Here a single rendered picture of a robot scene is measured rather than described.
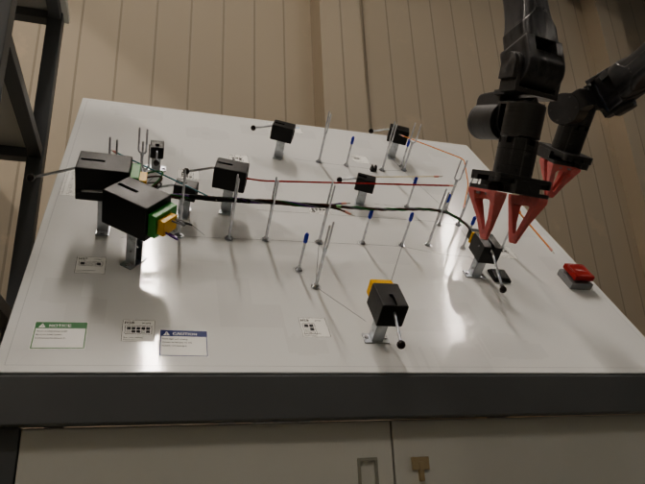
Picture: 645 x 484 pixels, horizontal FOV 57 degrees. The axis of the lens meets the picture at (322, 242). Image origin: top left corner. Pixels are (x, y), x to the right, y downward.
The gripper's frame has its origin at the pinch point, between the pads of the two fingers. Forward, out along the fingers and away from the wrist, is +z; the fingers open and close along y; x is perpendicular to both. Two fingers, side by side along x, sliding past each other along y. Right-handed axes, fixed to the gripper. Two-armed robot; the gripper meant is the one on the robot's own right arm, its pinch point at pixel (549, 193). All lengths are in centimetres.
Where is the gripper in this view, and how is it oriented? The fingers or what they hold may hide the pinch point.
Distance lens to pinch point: 131.0
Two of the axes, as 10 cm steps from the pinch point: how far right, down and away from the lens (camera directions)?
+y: 1.9, 3.9, -9.0
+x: 9.6, 1.2, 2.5
